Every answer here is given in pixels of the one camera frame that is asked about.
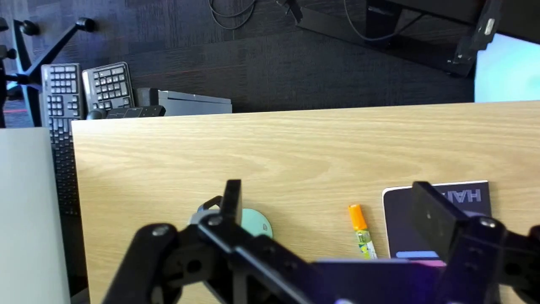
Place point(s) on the long black keyboard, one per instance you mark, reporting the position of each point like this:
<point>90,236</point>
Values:
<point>61,97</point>

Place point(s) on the curved black keyboard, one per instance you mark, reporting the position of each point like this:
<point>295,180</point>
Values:
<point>107,86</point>

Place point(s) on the monitor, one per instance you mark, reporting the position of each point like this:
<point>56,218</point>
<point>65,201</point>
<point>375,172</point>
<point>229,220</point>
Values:
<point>510,71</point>

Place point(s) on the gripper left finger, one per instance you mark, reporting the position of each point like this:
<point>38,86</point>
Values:
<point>219,253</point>

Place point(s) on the white table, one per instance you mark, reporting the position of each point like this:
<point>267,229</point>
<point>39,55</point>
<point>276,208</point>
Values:
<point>29,211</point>

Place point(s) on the office chair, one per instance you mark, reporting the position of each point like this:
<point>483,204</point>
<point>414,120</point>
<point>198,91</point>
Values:
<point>40,63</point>

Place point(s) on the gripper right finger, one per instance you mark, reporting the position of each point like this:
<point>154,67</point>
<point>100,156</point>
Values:
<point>472,245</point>

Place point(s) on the orange capped marker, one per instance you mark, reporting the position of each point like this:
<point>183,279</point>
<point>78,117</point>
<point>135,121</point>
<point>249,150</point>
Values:
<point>357,219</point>

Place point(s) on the grey computer case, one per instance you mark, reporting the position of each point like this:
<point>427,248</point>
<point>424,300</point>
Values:
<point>194,104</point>

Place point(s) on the black desk frame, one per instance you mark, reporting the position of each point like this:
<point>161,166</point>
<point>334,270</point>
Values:
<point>379,36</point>

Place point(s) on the dark book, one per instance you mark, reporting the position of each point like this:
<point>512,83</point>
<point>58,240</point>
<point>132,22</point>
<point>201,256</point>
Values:
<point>400,223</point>

